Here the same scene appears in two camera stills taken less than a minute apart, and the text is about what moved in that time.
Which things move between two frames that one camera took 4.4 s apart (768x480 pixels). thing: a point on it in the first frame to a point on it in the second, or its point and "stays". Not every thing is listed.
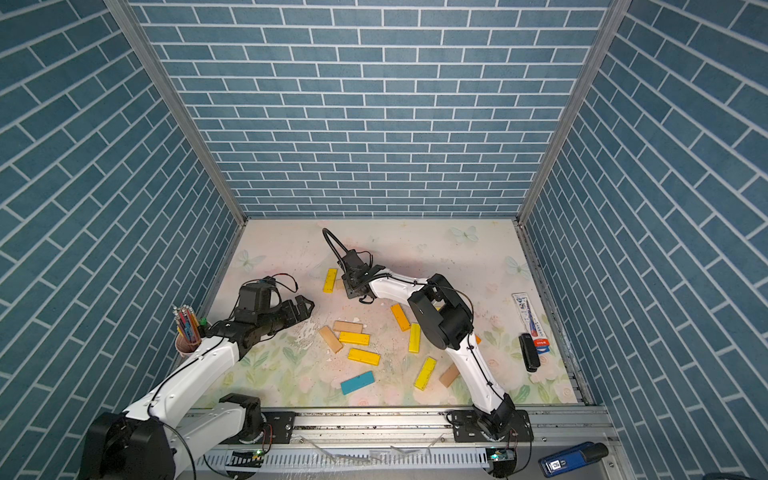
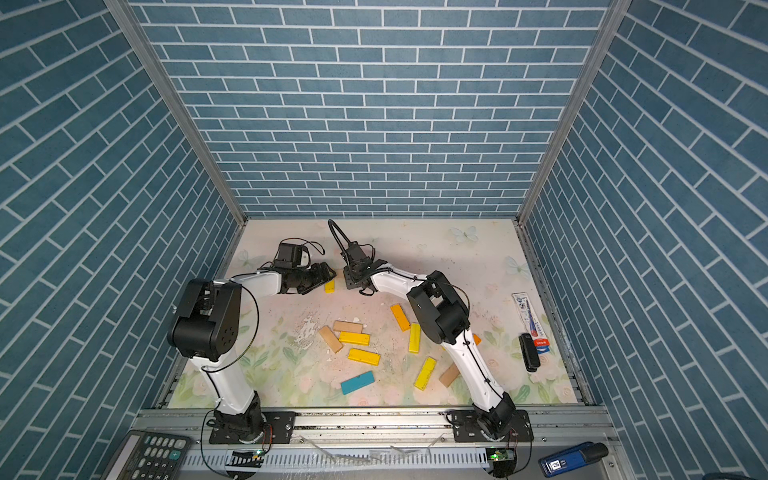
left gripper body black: (278, 317) to (308, 279)
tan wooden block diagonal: (332, 340) stays
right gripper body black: (352, 288) stays
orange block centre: (401, 317) stays
